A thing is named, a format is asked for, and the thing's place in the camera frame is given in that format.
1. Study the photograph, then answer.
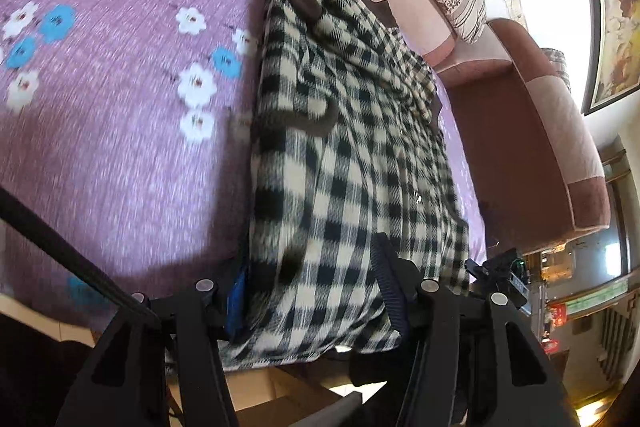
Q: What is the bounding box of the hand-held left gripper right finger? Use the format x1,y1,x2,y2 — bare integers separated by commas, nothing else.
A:
370,232,577,427

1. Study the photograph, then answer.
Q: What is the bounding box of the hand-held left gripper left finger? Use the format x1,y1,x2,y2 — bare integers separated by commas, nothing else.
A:
55,278,247,427

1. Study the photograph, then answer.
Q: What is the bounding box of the black and white plaid coat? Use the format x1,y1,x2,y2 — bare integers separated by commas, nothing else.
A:
220,0,471,370

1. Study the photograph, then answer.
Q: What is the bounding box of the wooden staircase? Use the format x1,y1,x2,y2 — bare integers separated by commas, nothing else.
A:
592,297,638,390

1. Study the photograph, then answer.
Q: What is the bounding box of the pink and brown sofa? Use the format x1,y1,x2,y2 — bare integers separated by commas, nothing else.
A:
272,0,613,255

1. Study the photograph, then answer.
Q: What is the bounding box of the thin black rod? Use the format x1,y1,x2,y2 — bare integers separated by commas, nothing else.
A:
0,186,163,325

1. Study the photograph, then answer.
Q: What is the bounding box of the purple floral bed sheet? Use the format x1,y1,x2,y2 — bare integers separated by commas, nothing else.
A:
0,0,490,374

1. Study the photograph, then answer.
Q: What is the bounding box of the small striped cushion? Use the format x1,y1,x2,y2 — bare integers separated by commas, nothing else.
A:
541,47,574,94

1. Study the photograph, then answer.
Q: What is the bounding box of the framed wall painting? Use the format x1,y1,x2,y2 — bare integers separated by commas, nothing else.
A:
570,0,640,118

